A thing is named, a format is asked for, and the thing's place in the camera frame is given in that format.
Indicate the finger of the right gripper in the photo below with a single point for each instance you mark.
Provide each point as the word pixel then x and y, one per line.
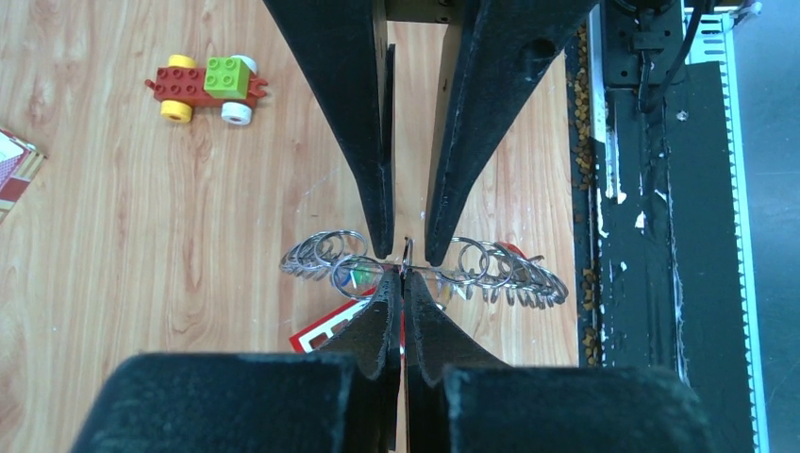
pixel 494 55
pixel 343 51

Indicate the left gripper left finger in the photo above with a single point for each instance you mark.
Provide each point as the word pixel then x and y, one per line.
pixel 340 398

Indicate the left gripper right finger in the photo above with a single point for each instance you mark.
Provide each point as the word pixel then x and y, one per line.
pixel 461 398

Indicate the large metal keyring with rings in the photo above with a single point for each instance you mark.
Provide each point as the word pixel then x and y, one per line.
pixel 492 270

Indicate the red window toy brick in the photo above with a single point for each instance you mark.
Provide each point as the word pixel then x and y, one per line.
pixel 311 337

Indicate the toy brick car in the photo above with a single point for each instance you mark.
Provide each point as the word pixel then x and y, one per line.
pixel 229 84

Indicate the playing card box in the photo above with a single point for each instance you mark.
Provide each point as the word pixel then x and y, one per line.
pixel 21 160

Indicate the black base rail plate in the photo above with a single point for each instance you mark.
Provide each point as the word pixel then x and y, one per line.
pixel 663 252

